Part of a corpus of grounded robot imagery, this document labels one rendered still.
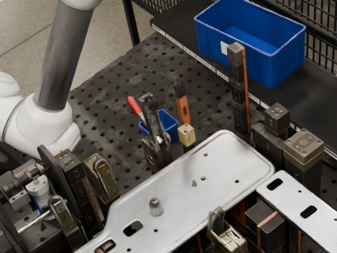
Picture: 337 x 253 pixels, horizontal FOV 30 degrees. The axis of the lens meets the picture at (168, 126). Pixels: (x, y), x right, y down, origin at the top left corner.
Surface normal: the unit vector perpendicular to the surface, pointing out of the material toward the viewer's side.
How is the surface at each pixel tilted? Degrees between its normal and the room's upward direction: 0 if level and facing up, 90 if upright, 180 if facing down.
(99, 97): 0
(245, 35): 0
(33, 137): 74
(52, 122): 61
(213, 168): 0
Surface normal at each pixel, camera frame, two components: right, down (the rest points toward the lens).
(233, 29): -0.14, -0.68
